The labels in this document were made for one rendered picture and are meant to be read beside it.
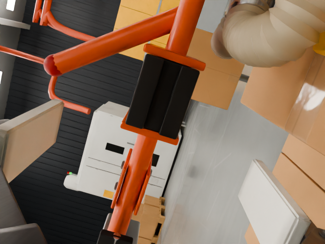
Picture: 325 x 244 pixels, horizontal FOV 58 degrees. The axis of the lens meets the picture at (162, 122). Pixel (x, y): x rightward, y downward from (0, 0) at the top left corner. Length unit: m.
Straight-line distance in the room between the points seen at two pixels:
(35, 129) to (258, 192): 0.13
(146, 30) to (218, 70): 1.50
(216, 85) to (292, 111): 1.49
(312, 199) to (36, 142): 0.90
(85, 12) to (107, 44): 10.93
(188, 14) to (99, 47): 0.09
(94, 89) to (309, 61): 10.91
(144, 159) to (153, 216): 6.66
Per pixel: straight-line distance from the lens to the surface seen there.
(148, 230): 7.16
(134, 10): 7.65
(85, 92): 11.22
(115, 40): 0.31
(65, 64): 0.32
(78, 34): 8.13
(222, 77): 1.80
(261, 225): 0.18
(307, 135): 0.29
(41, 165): 12.56
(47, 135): 0.19
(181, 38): 0.28
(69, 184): 8.84
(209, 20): 7.72
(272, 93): 0.39
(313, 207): 0.99
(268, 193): 0.17
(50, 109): 0.18
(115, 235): 0.32
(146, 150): 0.30
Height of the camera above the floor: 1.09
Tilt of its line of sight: 3 degrees down
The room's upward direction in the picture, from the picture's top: 73 degrees counter-clockwise
